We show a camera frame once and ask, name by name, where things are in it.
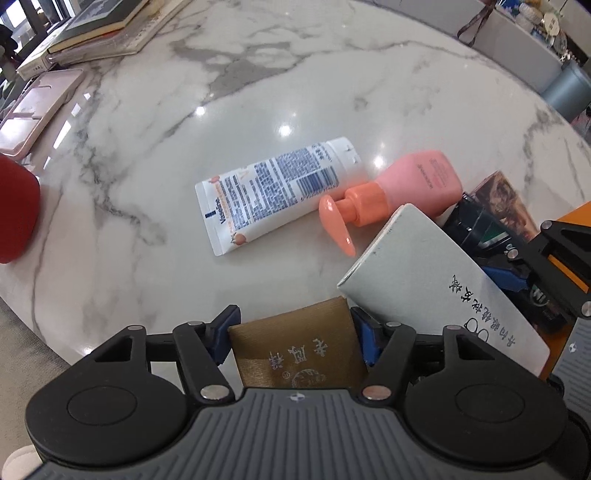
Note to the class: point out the pink pump bottle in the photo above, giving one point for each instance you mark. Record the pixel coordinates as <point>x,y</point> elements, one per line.
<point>415,182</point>

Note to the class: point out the stack of books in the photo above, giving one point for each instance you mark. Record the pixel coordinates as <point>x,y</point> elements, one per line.
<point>152,32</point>

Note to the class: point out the grey trash can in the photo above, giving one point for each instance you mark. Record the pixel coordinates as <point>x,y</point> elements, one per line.
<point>570,90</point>

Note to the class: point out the dark cover book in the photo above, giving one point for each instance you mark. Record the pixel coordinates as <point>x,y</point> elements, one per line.
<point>101,18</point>

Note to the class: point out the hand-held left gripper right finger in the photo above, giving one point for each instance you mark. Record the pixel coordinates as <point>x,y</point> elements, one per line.
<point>364,333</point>

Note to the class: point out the red case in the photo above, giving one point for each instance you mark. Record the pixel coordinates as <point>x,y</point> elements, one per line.
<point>16,207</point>

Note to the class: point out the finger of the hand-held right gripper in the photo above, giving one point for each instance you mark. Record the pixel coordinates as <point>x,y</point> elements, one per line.
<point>505,277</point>

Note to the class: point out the dark printed packet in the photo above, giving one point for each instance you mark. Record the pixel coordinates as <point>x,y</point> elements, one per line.
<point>501,194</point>

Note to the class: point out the light grey cabinet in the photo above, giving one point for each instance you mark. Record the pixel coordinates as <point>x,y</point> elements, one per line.
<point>517,50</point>

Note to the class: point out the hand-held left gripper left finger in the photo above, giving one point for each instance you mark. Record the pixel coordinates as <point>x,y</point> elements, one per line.
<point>225,333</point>

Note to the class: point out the pink plastic box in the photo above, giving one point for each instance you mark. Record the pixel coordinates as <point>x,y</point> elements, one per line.
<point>41,101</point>

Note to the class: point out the white lotion tube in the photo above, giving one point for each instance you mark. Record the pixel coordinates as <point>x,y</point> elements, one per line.
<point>277,189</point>

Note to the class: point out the black bottle green label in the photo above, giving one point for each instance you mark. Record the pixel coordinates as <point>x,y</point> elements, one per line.
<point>480,230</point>

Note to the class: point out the group of small ornaments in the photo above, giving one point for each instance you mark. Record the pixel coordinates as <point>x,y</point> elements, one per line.
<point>540,18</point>

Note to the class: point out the grey cardboard box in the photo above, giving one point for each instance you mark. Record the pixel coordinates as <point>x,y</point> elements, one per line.
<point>415,272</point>

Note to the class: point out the white flat box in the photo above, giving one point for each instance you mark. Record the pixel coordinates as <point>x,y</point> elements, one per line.
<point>39,57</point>

